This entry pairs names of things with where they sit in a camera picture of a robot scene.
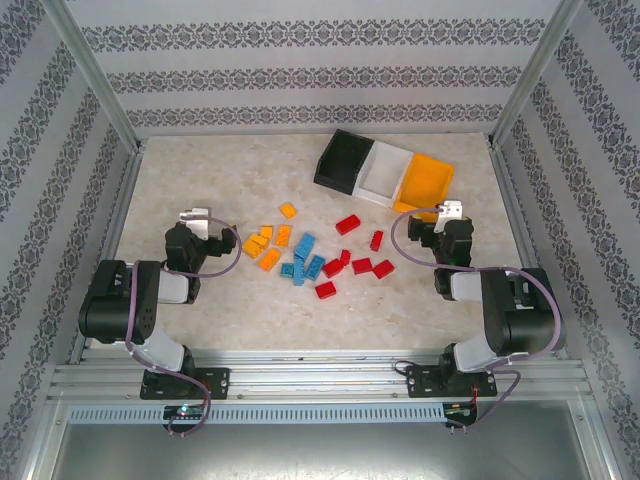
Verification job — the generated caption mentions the white plastic bin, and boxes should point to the white plastic bin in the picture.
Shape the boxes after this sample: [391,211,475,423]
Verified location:
[355,140,415,207]

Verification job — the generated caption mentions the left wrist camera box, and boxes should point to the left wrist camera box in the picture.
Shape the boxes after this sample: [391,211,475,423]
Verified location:
[178,206,215,240]

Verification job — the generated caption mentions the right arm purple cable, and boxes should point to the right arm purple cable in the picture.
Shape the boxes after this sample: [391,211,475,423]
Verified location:
[391,208,562,436]

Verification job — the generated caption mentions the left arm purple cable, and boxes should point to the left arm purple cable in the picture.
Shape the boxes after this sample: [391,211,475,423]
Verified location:
[124,213,243,436]

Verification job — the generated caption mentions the slotted grey cable duct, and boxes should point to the slotted grey cable duct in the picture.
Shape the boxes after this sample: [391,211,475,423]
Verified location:
[67,403,447,425]

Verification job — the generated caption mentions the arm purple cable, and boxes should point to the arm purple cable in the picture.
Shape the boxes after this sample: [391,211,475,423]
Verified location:
[124,213,243,436]
[391,208,562,436]

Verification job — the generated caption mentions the black plastic bin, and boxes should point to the black plastic bin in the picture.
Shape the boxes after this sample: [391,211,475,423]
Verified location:
[313,128,375,196]

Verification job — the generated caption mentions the sheet metal shelf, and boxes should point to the sheet metal shelf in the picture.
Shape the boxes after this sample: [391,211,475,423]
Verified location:
[19,397,624,480]

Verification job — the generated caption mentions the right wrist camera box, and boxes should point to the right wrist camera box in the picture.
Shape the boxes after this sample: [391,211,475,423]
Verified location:
[432,198,466,235]

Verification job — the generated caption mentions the yellow plastic bin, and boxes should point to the yellow plastic bin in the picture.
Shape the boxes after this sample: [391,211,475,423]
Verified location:
[391,153,456,222]

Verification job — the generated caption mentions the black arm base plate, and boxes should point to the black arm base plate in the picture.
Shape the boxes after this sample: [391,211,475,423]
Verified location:
[139,367,231,401]
[404,363,499,400]

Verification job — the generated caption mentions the aluminium mounting rail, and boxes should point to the aluminium mounting rail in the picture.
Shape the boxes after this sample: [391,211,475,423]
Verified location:
[47,348,594,402]

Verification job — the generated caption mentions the aluminium frame post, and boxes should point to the aluminium frame post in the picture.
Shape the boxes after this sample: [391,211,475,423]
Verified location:
[488,0,585,151]
[41,0,144,154]

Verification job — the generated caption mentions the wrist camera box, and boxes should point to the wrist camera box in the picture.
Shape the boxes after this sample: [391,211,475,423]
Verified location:
[178,206,215,240]
[432,198,466,235]

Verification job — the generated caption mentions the aluminium side rail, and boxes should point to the aluminium side rail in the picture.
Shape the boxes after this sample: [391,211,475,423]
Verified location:
[488,142,570,361]
[68,142,146,365]

